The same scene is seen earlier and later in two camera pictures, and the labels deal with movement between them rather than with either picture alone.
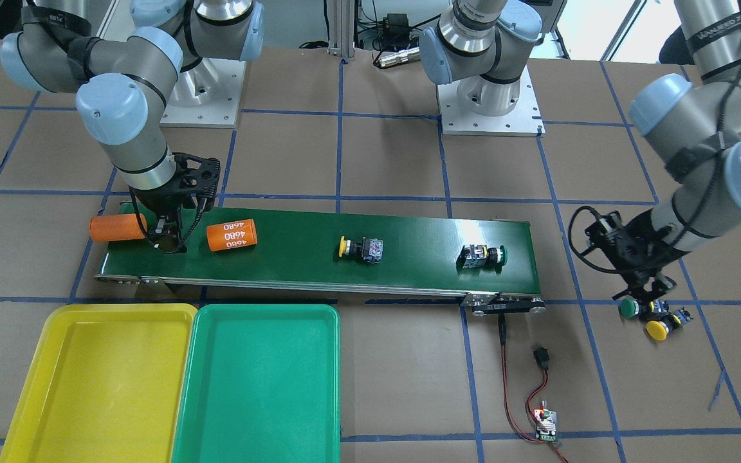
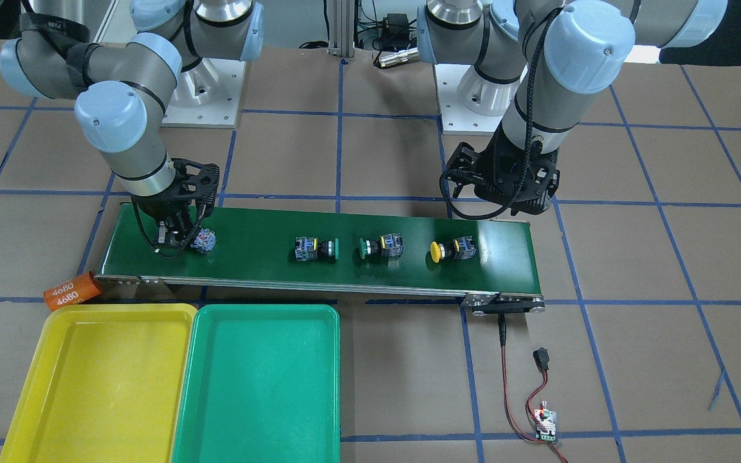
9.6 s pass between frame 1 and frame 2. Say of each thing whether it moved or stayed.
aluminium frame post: stayed
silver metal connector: stayed
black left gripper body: moved
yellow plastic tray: stayed
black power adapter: stayed
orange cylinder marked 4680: moved
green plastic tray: stayed
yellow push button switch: moved
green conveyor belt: stayed
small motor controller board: stayed
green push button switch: moved
